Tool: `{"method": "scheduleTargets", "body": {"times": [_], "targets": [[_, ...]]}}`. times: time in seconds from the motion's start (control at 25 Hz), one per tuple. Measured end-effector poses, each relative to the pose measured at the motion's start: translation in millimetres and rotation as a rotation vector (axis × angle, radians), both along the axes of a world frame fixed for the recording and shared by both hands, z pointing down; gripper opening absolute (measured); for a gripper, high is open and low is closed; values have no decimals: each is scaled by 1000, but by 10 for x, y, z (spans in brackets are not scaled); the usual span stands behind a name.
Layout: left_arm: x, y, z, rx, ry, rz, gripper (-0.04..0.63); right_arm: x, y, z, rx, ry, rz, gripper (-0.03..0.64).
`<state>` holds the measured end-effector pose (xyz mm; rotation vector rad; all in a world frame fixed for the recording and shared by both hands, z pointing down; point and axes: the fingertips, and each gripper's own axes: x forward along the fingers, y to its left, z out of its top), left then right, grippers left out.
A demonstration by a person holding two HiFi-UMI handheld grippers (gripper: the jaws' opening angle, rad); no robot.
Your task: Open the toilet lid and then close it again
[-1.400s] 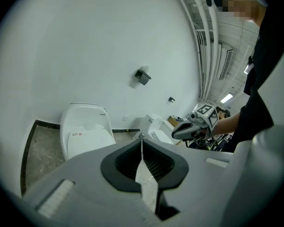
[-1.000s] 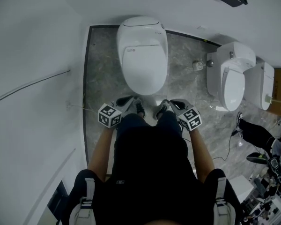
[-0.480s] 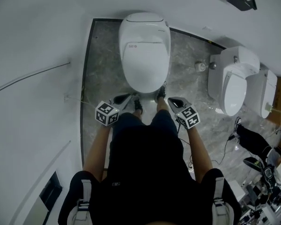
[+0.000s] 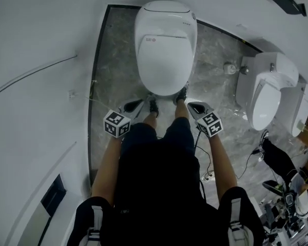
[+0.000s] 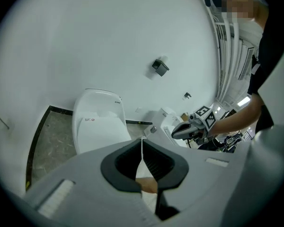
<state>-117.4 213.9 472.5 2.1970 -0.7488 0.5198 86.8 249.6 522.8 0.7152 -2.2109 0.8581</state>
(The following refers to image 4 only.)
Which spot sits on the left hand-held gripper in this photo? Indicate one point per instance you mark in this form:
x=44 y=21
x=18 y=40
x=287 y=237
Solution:
x=117 y=125

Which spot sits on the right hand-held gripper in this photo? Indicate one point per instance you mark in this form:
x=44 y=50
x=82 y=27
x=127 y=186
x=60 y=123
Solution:
x=210 y=124

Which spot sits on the white toilet lid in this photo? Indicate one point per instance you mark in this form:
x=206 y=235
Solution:
x=166 y=65

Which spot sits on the person's right forearm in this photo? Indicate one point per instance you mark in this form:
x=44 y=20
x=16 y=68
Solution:
x=222 y=163

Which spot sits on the person's left forearm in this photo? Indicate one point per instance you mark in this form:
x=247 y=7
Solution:
x=106 y=168

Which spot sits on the white toilet with tank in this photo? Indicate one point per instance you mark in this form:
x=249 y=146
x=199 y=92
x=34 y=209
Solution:
x=265 y=96

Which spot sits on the narrow white toilet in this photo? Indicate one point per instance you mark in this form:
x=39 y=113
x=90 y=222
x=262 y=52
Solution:
x=303 y=111

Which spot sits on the white smart toilet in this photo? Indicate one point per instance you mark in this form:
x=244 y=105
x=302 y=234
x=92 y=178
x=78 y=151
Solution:
x=164 y=15

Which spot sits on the person's right leg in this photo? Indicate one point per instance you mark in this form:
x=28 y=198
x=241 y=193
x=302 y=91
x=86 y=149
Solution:
x=181 y=110

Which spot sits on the person's leg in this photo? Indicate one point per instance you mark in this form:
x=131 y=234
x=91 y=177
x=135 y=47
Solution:
x=151 y=119
x=278 y=158
x=181 y=110

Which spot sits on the person's left leg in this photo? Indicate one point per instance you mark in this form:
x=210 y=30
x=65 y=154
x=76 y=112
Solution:
x=151 y=119

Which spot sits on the person's right shoe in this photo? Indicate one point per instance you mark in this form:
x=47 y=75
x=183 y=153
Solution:
x=181 y=94

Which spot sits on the person's shoe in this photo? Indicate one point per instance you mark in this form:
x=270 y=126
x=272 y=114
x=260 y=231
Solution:
x=153 y=104
x=181 y=94
x=265 y=136

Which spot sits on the person's left shoe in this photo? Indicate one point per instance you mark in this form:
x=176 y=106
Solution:
x=153 y=104

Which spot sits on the white floor water valve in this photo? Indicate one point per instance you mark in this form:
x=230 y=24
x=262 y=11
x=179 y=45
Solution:
x=229 y=68

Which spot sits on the black floor fitting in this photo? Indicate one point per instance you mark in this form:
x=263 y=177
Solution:
x=244 y=69

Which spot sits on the person's black clothing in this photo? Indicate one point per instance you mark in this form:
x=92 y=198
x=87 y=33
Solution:
x=159 y=178

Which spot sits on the pile of equipment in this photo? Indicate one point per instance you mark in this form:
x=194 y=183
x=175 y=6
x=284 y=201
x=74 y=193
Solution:
x=290 y=209

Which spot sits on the white wall socket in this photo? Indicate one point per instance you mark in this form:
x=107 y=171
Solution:
x=72 y=93

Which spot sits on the black wall panel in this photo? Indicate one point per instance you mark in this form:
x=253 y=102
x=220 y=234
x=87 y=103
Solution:
x=54 y=195

